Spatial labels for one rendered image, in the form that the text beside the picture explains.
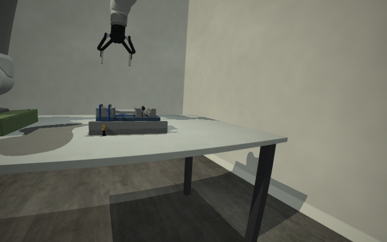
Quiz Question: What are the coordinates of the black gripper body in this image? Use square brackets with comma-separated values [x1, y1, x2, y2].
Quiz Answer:
[110, 24, 125, 44]

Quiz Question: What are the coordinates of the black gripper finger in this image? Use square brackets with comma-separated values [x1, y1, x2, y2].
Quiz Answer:
[97, 33, 116, 64]
[119, 36, 136, 66]

